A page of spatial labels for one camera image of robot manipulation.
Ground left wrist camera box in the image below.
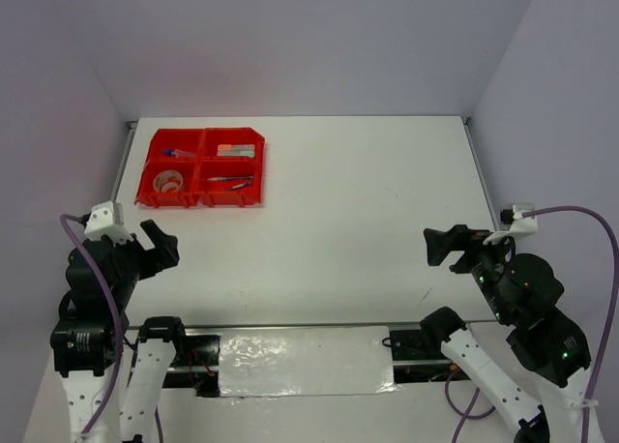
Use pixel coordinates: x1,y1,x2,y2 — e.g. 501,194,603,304
84,201,134,245

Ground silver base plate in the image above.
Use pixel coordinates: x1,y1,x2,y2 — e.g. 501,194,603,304
162,324,466,399

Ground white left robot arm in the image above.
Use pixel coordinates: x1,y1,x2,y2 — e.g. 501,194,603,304
50,220,190,442

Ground large clear tape roll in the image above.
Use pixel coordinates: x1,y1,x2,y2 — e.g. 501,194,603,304
152,169,184,193

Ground blue-capped spray bottle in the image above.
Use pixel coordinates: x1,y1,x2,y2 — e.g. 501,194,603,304
161,148,197,158

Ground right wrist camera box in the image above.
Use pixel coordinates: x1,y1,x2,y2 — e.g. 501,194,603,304
484,203,539,245

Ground teal ink pen refill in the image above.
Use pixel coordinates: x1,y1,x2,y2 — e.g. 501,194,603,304
206,175,254,183

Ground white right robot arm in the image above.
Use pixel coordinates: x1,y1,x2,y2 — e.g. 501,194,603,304
420,224,604,442

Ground pink highlighter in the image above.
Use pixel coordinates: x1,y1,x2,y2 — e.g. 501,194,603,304
217,150,255,158

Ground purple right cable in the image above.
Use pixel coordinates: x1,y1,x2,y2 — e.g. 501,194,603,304
443,205,619,443

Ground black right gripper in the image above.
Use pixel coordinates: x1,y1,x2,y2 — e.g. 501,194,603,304
421,219,518,320

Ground orange-tipped clear highlighter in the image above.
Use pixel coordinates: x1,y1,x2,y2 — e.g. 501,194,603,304
218,145,240,152

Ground red four-compartment bin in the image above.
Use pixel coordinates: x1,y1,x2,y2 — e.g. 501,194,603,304
134,127,266,208

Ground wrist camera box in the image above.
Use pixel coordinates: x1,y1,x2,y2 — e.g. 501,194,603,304
484,203,539,245
84,201,134,245

